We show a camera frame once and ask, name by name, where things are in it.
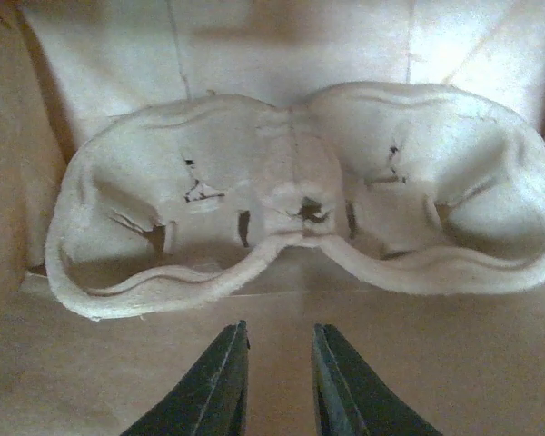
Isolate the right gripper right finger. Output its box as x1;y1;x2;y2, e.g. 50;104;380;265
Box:
312;323;441;435

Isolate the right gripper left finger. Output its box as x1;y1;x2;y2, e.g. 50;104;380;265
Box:
124;321;249;435

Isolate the brown paper bag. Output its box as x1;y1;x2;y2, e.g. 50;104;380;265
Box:
0;1;545;435

